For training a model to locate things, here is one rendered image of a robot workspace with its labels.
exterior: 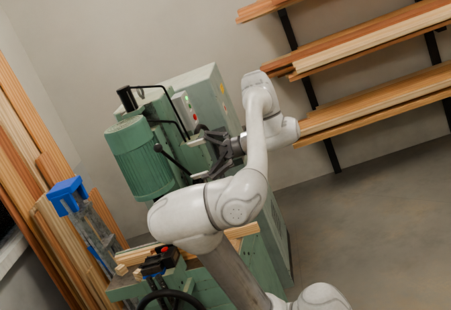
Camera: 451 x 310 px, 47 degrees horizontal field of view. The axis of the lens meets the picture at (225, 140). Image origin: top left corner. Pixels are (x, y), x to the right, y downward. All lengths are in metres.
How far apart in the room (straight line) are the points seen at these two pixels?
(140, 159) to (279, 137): 0.55
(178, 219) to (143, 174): 0.72
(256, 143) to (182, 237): 0.39
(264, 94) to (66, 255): 2.19
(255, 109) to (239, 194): 0.46
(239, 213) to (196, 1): 3.13
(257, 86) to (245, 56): 2.52
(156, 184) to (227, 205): 0.83
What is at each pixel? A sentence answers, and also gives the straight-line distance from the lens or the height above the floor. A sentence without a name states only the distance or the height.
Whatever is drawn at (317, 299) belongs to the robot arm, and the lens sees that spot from 1.71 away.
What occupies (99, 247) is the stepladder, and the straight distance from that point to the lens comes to 3.10.
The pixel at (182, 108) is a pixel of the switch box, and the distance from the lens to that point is 2.29.
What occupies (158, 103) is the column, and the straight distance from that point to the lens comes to 2.21.
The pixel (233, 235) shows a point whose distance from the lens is 2.18.
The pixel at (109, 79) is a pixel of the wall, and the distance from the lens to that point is 4.50.
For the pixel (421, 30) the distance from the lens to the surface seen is 3.91.
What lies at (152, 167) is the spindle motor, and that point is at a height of 1.32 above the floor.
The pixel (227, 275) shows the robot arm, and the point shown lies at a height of 1.12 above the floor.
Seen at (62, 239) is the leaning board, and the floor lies 0.75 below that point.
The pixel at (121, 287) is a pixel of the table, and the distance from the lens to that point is 2.26.
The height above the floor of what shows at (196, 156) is 1.23.
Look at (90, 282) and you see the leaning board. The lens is 3.67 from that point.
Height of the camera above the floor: 1.90
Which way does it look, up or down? 17 degrees down
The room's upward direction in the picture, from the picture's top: 23 degrees counter-clockwise
